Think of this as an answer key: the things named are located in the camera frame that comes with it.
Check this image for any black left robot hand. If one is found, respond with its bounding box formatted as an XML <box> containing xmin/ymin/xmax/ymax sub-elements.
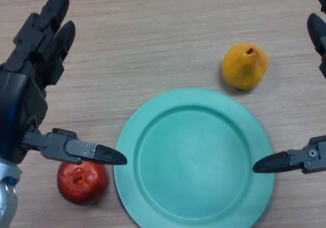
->
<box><xmin>0</xmin><ymin>0</ymin><xmax>128</xmax><ymax>166</ymax></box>

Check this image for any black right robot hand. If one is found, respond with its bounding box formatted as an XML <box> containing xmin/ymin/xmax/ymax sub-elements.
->
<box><xmin>252</xmin><ymin>0</ymin><xmax>326</xmax><ymax>174</ymax></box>

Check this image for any red apple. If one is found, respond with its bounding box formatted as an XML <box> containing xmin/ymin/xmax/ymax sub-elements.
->
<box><xmin>56</xmin><ymin>161</ymin><xmax>110</xmax><ymax>206</ymax></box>

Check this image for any green round plate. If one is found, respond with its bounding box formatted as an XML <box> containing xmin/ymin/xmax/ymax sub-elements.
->
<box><xmin>114</xmin><ymin>87</ymin><xmax>276</xmax><ymax>228</ymax></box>

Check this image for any yellow pear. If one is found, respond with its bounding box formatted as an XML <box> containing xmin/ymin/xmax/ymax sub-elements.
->
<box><xmin>221</xmin><ymin>42</ymin><xmax>268</xmax><ymax>90</ymax></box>

